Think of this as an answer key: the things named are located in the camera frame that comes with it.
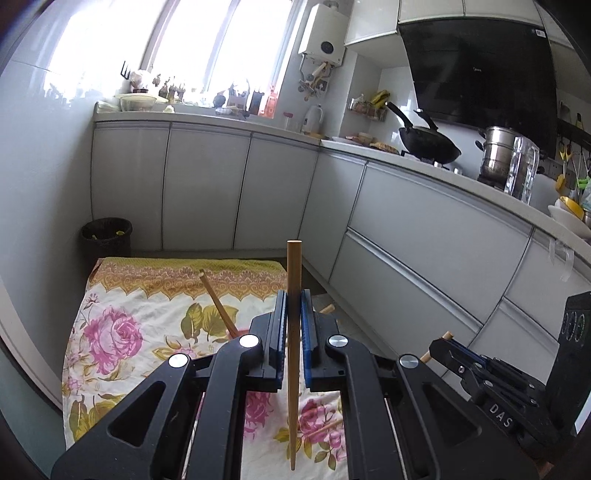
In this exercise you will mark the white kitchen cabinets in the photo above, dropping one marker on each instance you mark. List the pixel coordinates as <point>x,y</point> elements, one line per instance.
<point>408,250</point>

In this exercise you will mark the wooden chopstick curved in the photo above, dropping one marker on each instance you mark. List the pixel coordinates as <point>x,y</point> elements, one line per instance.
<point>438,348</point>

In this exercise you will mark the floral tablecloth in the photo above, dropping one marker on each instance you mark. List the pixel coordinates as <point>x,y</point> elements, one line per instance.
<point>136,313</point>

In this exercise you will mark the white water heater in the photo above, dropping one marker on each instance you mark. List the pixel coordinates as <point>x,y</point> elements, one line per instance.
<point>324,35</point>

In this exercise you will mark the black trash bin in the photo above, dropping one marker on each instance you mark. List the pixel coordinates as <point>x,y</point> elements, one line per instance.
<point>105,237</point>

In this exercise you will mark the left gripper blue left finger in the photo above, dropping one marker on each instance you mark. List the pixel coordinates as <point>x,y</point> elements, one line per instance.
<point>276,341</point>

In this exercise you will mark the steel stock pot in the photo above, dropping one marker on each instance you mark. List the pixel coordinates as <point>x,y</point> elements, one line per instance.
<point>497,146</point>

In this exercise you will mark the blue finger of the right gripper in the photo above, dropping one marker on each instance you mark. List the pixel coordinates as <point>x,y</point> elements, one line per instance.
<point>459,355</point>

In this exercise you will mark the black wok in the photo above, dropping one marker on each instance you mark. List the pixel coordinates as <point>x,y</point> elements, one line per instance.
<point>427,144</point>

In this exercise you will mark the stacked bowls on counter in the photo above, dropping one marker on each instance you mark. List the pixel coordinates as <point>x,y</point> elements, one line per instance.
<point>560,212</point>

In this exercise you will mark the white plastic jug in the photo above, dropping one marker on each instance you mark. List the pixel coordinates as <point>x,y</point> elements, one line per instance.
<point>312,122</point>

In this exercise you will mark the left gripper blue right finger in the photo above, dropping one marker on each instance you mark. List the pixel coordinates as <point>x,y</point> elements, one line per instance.
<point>309,338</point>

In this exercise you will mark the black range hood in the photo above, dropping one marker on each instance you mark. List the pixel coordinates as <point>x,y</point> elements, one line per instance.
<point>481,72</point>

